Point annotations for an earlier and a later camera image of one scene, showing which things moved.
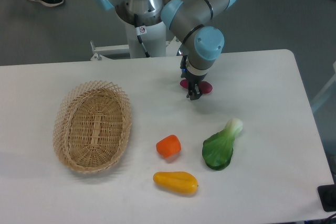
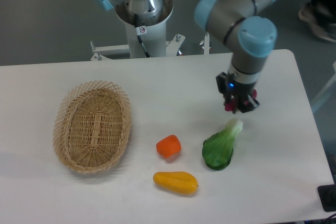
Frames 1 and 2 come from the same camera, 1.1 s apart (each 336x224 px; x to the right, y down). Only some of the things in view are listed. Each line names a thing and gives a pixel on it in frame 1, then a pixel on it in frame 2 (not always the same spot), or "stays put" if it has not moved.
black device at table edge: x=327 y=195 stays put
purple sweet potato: x=206 y=87 to x=230 y=105
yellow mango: x=180 y=182 stays put
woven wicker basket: x=92 y=125 stays put
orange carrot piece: x=169 y=146 stays put
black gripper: x=195 y=94 to x=234 y=88
